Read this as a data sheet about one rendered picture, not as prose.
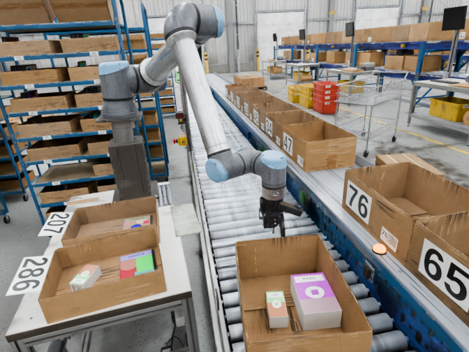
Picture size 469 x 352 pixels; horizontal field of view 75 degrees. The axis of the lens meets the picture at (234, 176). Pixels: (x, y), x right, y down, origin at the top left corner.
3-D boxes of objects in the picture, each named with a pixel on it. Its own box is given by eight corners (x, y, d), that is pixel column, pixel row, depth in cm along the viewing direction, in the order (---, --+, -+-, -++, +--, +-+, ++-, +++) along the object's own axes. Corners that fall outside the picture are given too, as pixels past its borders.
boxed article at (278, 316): (269, 328, 90) (269, 317, 89) (266, 302, 100) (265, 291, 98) (287, 327, 90) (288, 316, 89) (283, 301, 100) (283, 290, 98)
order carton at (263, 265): (236, 279, 111) (234, 241, 104) (316, 272, 112) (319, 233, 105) (249, 393, 74) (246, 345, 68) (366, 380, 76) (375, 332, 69)
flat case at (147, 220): (121, 243, 135) (120, 240, 134) (125, 221, 152) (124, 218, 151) (152, 238, 137) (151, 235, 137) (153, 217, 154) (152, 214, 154)
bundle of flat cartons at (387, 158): (374, 164, 398) (375, 154, 393) (410, 162, 396) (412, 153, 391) (399, 186, 334) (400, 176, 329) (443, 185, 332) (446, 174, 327)
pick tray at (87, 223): (80, 225, 151) (75, 208, 147) (159, 212, 159) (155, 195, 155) (66, 261, 126) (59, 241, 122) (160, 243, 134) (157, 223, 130)
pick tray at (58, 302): (61, 269, 122) (54, 248, 118) (159, 246, 132) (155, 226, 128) (46, 325, 97) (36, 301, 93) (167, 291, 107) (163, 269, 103)
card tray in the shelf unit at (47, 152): (29, 160, 252) (25, 149, 248) (42, 149, 280) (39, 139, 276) (81, 155, 259) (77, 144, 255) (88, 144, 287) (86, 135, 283)
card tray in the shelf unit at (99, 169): (94, 175, 268) (91, 165, 265) (102, 163, 296) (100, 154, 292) (141, 170, 273) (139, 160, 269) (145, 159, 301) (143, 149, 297)
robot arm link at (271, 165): (271, 147, 115) (292, 152, 108) (271, 177, 120) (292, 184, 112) (253, 153, 109) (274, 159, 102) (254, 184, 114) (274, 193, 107)
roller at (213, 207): (202, 212, 167) (201, 204, 165) (292, 200, 174) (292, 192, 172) (202, 217, 162) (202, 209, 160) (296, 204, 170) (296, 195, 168)
